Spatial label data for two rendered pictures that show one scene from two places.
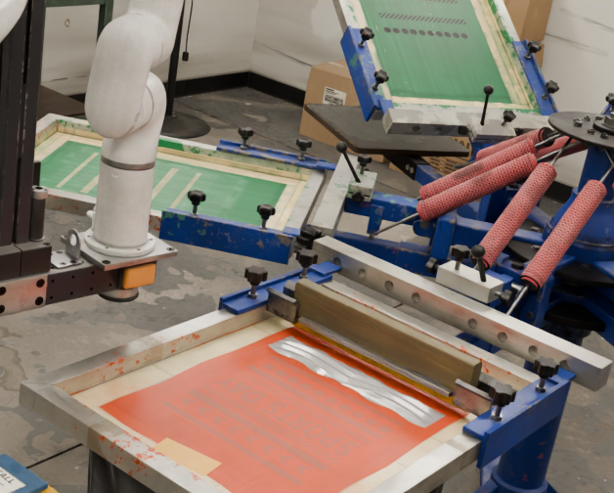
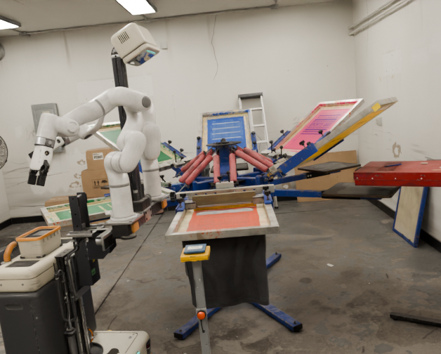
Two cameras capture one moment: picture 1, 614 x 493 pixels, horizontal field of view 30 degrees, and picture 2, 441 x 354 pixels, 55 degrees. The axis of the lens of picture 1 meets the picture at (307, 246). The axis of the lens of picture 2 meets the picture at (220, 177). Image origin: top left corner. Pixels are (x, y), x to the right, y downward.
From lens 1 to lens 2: 136 cm
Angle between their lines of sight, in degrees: 33
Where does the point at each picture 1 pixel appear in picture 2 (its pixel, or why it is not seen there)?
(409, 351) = (234, 197)
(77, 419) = (191, 233)
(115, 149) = (149, 166)
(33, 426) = not seen: hidden behind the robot
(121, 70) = (154, 137)
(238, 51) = (4, 211)
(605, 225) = not seen: hidden behind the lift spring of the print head
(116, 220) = (156, 187)
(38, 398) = (173, 236)
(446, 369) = (247, 196)
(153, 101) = not seen: hidden behind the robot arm
